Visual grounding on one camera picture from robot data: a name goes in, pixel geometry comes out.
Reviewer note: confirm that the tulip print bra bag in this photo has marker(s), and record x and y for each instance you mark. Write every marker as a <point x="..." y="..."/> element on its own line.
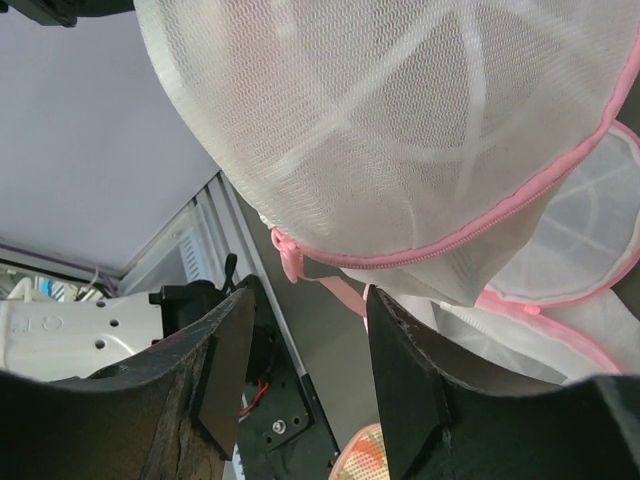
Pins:
<point x="363" y="458"/>

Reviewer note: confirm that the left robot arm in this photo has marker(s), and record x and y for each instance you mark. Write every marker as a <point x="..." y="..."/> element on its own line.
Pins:
<point x="100" y="188"/>

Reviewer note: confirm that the empty pink-trimmed mesh laundry bag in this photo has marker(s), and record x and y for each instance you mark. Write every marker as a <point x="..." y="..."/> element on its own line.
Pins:
<point x="550" y="313"/>

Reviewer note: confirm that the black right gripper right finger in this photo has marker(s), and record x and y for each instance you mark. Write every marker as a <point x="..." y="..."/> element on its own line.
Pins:
<point x="447" y="413"/>

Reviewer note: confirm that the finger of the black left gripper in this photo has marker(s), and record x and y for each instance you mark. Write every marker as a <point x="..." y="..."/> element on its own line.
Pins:
<point x="65" y="13"/>

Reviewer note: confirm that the white pink-trimmed mesh laundry bag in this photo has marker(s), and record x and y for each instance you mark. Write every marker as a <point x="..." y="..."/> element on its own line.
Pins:
<point x="413" y="145"/>

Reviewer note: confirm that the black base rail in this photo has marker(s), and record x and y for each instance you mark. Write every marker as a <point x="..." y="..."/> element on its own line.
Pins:
<point x="283" y="429"/>

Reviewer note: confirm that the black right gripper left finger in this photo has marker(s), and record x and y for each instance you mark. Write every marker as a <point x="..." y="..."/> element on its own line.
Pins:
<point x="169" y="412"/>

